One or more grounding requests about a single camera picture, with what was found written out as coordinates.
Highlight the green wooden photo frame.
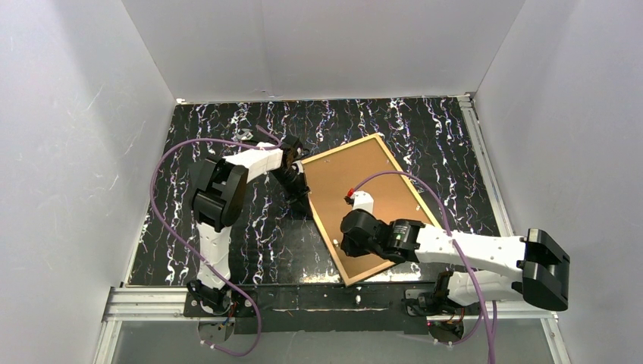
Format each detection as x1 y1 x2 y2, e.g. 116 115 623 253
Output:
302 133 439 286

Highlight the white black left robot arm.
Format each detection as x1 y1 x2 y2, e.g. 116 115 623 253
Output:
187 135 312 315

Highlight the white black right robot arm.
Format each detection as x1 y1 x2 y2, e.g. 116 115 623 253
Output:
340 209 571 312

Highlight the black small tool on table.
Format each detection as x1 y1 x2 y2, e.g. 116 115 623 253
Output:
234 128 254 143

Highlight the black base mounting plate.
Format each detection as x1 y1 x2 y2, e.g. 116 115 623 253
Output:
183 281 483 337

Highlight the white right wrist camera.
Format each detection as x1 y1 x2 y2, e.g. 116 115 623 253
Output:
344 189 375 214

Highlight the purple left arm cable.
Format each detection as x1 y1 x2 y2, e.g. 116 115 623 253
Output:
149 125 263 359

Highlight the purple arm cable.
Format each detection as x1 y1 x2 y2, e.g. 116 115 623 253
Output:
351 171 499 364
149 125 263 359

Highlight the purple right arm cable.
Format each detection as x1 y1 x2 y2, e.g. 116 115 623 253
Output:
351 171 499 364

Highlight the aluminium rail right side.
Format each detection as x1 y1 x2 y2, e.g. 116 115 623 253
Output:
456 94 516 236

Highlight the aluminium rail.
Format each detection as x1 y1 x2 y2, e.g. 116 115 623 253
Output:
456 94 516 236
93 285 571 364

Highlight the aluminium rail front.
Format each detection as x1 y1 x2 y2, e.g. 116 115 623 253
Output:
93 285 571 364

